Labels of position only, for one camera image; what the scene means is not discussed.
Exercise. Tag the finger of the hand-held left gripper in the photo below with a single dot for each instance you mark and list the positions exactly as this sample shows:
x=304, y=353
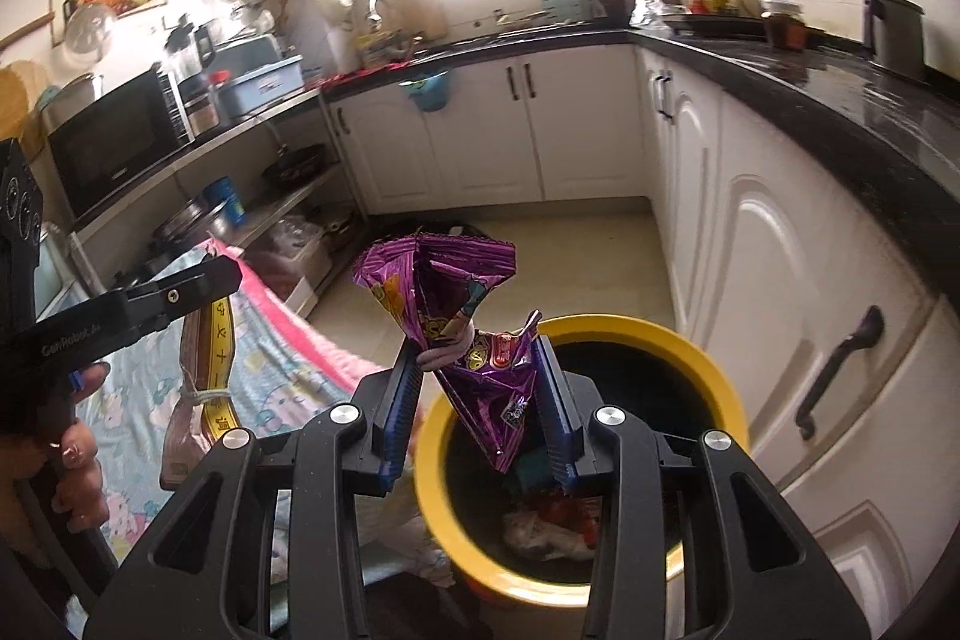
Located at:
x=180, y=295

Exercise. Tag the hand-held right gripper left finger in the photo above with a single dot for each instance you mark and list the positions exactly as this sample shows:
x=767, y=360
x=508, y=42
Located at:
x=397, y=422

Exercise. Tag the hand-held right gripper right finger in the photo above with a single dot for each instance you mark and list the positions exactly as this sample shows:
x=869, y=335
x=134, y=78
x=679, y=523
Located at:
x=559, y=422

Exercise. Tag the purple snack packet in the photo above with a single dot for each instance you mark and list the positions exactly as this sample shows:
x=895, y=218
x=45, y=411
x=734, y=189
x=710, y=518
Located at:
x=480, y=400

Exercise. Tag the red snack packet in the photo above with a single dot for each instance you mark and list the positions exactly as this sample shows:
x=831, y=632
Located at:
x=570, y=509

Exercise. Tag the yellow brown wrapper bundle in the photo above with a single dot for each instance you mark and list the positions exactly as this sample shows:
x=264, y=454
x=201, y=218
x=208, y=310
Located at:
x=214, y=377

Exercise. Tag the white plastic bag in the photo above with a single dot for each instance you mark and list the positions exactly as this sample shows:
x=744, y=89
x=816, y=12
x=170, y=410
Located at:
x=540, y=535

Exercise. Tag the yellow rimmed bin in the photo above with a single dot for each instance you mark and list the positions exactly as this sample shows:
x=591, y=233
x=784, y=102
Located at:
x=637, y=331

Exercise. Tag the person's left hand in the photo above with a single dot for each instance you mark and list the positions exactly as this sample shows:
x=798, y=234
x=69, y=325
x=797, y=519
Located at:
x=82, y=482

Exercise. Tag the steel pot with lid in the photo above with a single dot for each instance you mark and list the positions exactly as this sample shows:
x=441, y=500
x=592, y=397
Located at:
x=187, y=224

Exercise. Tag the blue tin can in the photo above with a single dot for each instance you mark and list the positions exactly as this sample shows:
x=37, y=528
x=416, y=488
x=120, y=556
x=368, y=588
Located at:
x=225, y=201

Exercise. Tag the pink fleece blanket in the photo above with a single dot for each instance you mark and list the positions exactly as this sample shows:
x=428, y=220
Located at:
x=315, y=347

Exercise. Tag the clear plastic storage box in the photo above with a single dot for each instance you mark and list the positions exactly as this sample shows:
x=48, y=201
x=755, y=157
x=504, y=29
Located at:
x=289, y=254

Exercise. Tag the light blue cartoon printed blanket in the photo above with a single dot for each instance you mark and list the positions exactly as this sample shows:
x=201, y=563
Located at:
x=277, y=385

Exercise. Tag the black microwave oven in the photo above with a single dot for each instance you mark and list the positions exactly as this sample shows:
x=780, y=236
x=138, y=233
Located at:
x=112, y=153

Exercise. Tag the black frying pan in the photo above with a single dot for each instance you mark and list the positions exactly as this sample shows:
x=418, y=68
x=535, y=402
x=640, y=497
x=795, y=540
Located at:
x=294, y=164

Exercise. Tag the steel kitchen shelf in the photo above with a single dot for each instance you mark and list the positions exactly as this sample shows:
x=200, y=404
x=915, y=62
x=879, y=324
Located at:
x=247, y=124

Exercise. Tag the blue dish tub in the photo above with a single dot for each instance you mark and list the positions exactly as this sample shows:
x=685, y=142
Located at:
x=259, y=89

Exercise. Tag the cooking pot with lid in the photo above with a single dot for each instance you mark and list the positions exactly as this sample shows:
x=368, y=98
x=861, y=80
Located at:
x=73, y=93

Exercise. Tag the blender with dark jug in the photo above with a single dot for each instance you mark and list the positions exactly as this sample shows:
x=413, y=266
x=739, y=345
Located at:
x=193, y=48

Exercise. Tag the round bamboo tray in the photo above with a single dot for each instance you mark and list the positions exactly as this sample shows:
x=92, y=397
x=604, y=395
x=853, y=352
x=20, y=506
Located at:
x=19, y=104

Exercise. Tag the clear round lid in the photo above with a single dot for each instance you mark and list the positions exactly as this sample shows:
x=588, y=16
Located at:
x=90, y=33

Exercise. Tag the white kitchen cabinets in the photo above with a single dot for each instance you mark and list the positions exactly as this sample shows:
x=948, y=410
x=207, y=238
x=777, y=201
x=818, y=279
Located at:
x=787, y=250

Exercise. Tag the red cloth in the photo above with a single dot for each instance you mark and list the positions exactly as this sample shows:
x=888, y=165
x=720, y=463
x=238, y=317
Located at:
x=367, y=70

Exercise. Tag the blue hanging basket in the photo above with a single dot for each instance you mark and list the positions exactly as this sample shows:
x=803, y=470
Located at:
x=426, y=91

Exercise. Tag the metal sink faucet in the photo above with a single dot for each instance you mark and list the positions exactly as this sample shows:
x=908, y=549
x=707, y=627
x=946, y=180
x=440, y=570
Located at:
x=376, y=14

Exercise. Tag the pale cutting board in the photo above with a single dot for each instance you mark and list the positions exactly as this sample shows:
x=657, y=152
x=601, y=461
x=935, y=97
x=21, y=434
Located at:
x=409, y=3

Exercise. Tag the teal desktop drawer box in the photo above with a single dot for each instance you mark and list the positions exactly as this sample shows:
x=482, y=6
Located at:
x=561, y=1

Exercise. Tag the crumpled clear plastic bag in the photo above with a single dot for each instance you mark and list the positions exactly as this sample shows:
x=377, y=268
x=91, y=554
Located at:
x=654, y=10

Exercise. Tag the black stone countertop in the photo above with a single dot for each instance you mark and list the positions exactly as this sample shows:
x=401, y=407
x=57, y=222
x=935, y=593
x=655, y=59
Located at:
x=825, y=93

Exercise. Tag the glass jar with dark contents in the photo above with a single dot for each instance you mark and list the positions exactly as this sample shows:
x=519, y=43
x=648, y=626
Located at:
x=784, y=24

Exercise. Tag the grey metal kettle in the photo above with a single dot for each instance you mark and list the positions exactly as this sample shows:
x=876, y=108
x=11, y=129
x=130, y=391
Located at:
x=894, y=33

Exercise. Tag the white wall hung pot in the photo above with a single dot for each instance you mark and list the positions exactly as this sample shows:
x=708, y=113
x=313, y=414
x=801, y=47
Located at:
x=334, y=6

